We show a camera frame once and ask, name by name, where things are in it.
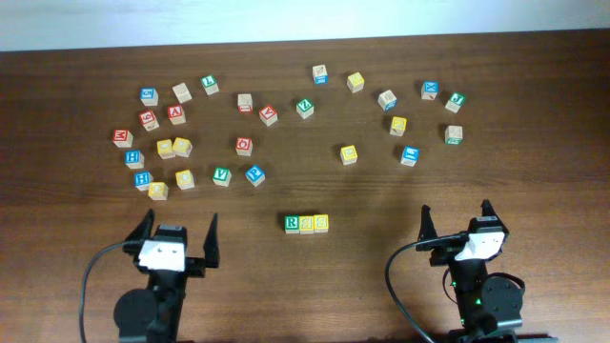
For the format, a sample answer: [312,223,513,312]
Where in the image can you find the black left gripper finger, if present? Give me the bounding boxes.
[126,209,155,241]
[203,213,220,269]

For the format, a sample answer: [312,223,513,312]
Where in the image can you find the green R letter block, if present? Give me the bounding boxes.
[284,215,300,234]

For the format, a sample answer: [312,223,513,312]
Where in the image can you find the yellow S letter block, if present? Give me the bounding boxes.
[314,214,330,233]

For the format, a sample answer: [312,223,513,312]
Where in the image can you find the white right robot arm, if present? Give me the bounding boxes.
[417,199,558,342]

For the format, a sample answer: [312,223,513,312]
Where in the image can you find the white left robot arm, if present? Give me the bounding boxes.
[113,210,220,342]

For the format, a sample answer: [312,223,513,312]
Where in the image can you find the yellow block bottom left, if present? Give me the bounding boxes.
[148,182,169,200]

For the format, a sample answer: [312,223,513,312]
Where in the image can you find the blue H block lower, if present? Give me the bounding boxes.
[133,171,153,192]

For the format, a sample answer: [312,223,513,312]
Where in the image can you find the blue h block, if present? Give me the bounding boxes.
[124,150,145,170]
[133,171,153,192]

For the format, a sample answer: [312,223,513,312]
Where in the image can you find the green V letter block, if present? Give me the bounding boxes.
[212,167,232,187]

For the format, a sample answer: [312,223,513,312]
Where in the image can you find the yellow C letter block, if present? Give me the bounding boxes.
[175,170,194,190]

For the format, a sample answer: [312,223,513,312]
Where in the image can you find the blue T letter block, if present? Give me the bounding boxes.
[400,147,419,167]

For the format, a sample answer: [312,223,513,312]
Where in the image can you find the green R side block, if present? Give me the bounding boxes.
[444,125,463,145]

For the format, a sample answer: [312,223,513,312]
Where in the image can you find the blue H block upper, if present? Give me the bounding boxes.
[124,150,145,170]

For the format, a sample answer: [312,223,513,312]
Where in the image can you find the blue P letter block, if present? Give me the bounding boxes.
[245,165,266,187]

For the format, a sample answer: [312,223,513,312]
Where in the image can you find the yellow block left pair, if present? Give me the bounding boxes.
[156,139,175,159]

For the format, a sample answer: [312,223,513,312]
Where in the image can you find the yellow block pair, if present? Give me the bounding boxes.
[156,139,175,159]
[173,137,193,157]

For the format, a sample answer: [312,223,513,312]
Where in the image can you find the yellow block right pair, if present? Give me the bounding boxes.
[173,137,193,157]

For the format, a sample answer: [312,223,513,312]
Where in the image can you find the red M letter block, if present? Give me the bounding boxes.
[112,130,133,148]

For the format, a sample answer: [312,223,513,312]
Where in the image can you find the red O letter block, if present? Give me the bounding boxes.
[235,137,254,156]

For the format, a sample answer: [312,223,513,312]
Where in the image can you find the yellow umbrella picture block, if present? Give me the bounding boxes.
[340,145,358,166]

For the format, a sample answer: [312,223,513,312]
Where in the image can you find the yellow pencil picture block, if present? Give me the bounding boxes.
[390,116,408,136]

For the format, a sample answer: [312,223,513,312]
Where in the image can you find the green J letter block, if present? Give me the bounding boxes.
[445,92,466,113]

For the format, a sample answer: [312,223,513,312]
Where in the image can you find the red 6 letter block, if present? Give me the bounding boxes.
[138,111,159,131]

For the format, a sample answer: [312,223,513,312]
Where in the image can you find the blue X letter block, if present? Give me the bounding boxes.
[421,80,439,100]

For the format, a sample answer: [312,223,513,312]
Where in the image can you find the blue D side block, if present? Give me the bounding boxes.
[377,90,397,111]

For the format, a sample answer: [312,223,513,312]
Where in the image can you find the red A letter block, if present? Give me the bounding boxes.
[168,105,186,125]

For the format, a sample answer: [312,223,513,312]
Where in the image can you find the red V letter block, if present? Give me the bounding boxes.
[259,105,278,127]

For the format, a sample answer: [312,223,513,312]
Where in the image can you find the red I letter block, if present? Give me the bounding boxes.
[237,93,254,113]

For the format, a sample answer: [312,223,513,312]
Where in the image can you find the blue S letter block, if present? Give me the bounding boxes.
[139,88,159,107]

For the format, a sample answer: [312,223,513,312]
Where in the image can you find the plain wooden block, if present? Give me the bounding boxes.
[173,83,193,104]

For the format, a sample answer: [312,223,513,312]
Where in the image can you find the green L letter block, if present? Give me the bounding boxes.
[201,74,219,95]

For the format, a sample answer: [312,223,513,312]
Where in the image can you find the yellow top block far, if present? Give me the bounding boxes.
[347,72,365,93]

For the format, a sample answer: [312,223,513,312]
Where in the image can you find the green Z letter block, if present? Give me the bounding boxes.
[295,98,315,119]

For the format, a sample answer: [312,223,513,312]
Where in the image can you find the blue L side block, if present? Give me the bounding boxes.
[312,65,329,85]

